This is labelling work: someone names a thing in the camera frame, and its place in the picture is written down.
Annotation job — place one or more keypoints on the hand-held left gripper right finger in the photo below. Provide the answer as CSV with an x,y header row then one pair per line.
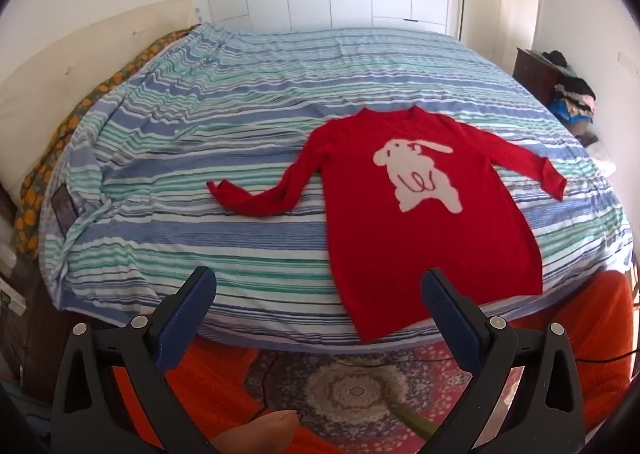
x,y
450,319

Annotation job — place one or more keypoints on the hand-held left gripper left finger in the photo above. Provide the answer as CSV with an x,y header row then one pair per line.
x,y
185,319

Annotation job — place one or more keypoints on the red sweater with white rabbit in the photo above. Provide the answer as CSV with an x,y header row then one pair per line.
x,y
425,259

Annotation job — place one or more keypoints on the pile of clothes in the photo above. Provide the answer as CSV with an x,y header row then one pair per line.
x,y
575,93

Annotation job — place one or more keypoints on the green stick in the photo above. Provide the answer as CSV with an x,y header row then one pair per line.
x,y
412,421

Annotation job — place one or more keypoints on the patterned rug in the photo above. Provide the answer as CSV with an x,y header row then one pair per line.
x,y
350,384

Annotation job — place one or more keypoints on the person's bare foot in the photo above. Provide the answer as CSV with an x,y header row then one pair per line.
x,y
260,431

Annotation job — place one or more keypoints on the dark wooden bedside table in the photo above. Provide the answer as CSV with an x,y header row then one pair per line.
x,y
30,319

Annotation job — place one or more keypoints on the dark fabric label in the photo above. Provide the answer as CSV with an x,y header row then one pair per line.
x,y
70,209

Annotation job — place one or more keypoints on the blue green striped bed sheet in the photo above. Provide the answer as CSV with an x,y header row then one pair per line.
x,y
200,133

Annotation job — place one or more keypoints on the orange patterned sheet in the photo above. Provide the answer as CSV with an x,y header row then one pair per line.
x,y
60,143

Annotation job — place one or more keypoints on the white cloth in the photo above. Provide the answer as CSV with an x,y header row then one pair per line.
x,y
602,156

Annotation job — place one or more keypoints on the dark wooden nightstand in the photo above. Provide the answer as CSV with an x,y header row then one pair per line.
x,y
535,73

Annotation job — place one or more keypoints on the cream padded headboard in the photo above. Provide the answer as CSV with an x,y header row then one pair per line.
x,y
75,63

